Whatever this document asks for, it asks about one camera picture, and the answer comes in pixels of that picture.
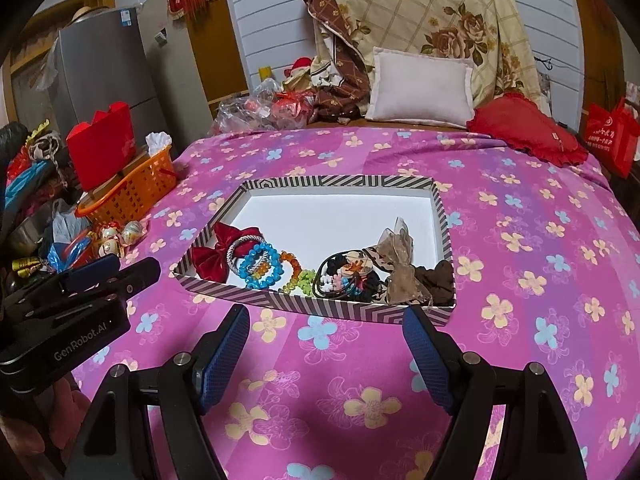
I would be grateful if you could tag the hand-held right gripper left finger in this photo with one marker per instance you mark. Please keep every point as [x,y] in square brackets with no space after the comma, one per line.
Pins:
[222,355]

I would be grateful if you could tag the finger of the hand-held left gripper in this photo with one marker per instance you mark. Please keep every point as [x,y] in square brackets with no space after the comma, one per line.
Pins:
[137,277]
[92,271]

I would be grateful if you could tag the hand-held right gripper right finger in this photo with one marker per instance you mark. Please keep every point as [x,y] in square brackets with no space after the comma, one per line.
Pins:
[427,355]

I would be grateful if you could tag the black scrunchie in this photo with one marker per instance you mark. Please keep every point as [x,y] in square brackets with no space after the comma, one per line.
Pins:
[372,285]

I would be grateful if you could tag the silver rhinestone bangle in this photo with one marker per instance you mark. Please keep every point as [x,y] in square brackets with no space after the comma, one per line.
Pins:
[235,250]

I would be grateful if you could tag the striped cardboard box tray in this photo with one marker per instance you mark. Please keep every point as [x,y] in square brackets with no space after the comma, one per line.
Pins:
[340,210]

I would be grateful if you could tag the person's left hand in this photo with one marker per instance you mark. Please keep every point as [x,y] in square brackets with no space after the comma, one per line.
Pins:
[70,405]

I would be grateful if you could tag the red plastic bowl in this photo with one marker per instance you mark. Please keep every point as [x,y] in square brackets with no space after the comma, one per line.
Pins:
[75,252]

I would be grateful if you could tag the foil wrapped candy balls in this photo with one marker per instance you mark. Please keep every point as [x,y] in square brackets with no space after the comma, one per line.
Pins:
[117,237]

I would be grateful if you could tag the brown scrunchie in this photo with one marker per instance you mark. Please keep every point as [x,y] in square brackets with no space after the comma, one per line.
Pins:
[437,282]

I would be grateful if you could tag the red satin hair bow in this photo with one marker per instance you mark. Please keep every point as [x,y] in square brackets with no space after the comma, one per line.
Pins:
[210,257]

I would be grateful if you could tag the orange plastic basket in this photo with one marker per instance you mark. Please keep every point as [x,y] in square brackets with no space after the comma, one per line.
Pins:
[135,190]

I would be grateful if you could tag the beige organza hair bow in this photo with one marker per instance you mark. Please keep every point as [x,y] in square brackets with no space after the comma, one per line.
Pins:
[397,260]

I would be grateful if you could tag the pink floral bed sheet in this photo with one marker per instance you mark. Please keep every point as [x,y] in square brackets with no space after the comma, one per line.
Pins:
[525,285]

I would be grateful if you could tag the red gift box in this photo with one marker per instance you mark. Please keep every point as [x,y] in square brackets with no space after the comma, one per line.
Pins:
[100,145]

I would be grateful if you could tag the white tissue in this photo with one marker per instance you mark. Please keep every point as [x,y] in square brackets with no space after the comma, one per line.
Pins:
[159,141]

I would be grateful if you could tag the grey refrigerator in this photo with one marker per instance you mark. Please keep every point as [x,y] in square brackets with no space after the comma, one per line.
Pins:
[105,65]

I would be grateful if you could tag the clear plastic bags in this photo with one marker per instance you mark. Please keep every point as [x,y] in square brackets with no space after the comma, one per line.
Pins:
[255,107]

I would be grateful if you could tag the red frilled cushion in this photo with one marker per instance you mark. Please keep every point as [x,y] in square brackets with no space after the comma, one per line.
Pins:
[530,127]

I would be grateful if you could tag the straw hat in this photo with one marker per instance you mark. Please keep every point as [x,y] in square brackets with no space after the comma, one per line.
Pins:
[87,12]

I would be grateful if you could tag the small white pillow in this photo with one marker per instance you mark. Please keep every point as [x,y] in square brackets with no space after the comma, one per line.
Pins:
[422,90]

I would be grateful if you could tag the brown floral cloth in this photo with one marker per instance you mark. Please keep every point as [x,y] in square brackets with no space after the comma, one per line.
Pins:
[340,75]

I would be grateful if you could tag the white slatted headboard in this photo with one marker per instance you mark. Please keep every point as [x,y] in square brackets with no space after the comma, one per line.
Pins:
[265,20]

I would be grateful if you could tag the red shopping bag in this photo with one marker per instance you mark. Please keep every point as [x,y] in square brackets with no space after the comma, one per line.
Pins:
[612,135]

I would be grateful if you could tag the cream floral quilt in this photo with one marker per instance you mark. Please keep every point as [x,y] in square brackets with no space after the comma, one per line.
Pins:
[435,5]

